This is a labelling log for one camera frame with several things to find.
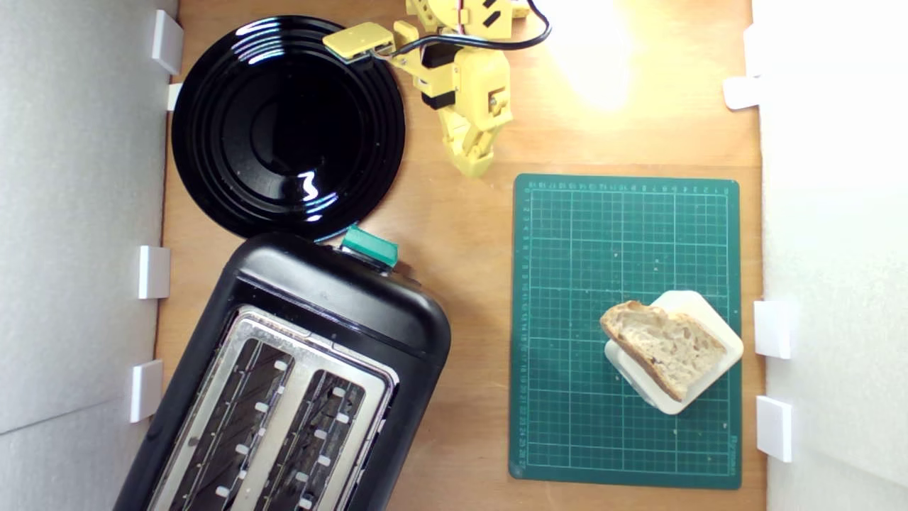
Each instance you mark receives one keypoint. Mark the brown bread slice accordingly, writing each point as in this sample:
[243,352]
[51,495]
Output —
[667,348]

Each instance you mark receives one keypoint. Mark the green toaster lever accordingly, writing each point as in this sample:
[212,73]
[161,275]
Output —
[369,245]

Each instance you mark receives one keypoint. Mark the black two-slot toaster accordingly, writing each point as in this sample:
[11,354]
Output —
[340,298]

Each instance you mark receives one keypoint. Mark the green cutting mat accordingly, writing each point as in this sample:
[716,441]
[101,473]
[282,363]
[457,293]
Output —
[567,284]

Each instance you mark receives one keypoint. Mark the black round plate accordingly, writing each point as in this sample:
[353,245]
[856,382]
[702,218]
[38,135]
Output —
[234,142]

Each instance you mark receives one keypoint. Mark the white square block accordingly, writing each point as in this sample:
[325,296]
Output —
[702,312]

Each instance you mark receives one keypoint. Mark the yellow wrist camera housing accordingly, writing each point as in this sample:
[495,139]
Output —
[355,39]

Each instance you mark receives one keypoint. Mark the white wall clip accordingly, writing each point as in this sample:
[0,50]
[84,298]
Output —
[167,42]
[174,96]
[154,272]
[741,92]
[774,428]
[752,50]
[146,390]
[772,328]

